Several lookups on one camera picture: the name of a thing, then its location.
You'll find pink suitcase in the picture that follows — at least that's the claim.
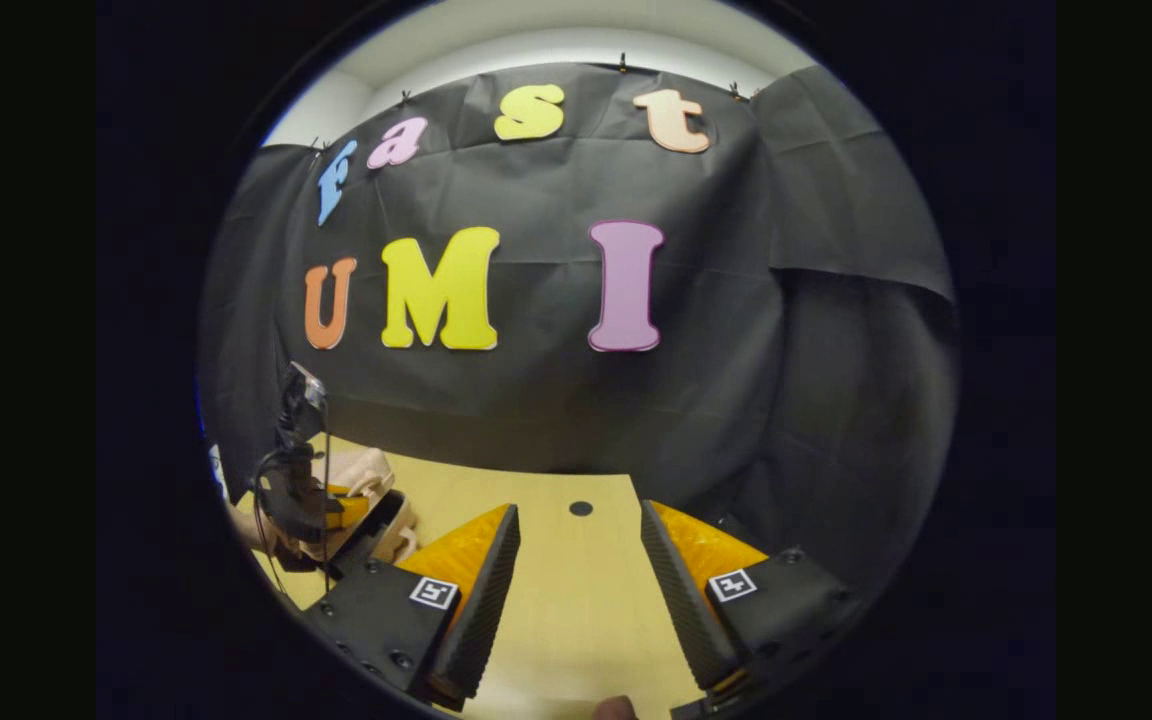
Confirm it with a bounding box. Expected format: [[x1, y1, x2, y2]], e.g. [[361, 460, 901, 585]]
[[301, 447, 424, 569]]

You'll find black backdrop cloth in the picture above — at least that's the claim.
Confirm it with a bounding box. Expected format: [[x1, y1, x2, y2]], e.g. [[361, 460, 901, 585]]
[[198, 62, 959, 601]]

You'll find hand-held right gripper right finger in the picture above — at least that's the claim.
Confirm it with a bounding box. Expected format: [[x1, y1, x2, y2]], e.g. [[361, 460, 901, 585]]
[[640, 499, 869, 694]]

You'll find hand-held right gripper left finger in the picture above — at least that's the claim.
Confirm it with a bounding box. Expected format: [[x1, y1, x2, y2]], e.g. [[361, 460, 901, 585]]
[[299, 502, 523, 705]]

